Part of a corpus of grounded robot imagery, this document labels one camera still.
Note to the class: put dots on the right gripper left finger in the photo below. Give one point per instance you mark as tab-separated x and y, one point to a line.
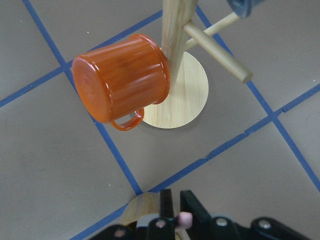
162	227

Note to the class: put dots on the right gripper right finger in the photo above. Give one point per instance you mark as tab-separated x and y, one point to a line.
204	225

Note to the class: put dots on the wooden mug tree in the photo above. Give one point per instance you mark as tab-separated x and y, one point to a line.
189	87

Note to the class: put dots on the orange mug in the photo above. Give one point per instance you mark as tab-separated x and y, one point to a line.
115	83

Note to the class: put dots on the blue mug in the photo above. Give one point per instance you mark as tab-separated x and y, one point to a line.
243	8

